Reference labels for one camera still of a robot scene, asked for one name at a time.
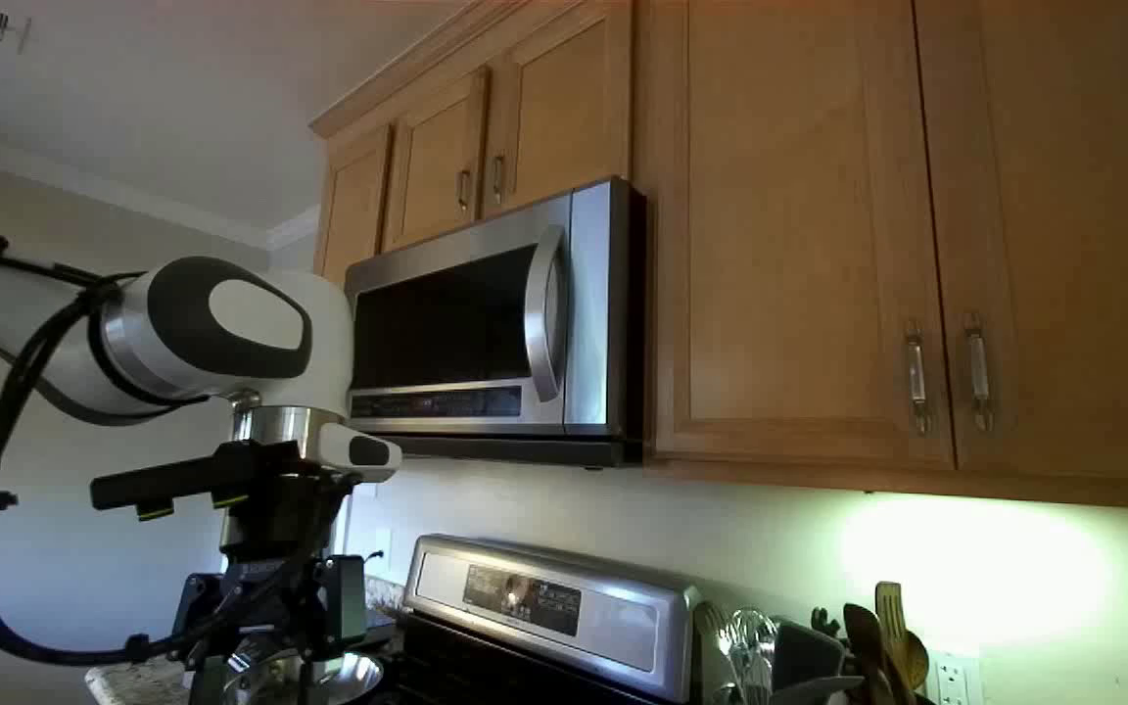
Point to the dark kitchen spoon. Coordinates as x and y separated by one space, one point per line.
865 648

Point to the wooden spatula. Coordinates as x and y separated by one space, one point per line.
895 631

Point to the stainless steel stove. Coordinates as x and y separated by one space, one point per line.
552 608

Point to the stainless steel microwave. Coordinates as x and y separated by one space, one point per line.
488 325

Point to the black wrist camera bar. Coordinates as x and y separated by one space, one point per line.
157 487

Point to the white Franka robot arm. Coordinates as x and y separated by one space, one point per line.
157 342

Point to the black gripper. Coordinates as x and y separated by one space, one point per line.
275 549

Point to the white wall outlet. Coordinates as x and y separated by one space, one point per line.
958 675

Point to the tall wooden cabinet door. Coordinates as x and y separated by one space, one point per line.
785 220
1087 235

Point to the wooden cabinet door above microwave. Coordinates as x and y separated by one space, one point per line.
563 112
438 158

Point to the narrow wooden cabinet door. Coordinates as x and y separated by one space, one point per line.
354 197

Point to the metal kitchen utensil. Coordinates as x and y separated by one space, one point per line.
747 650

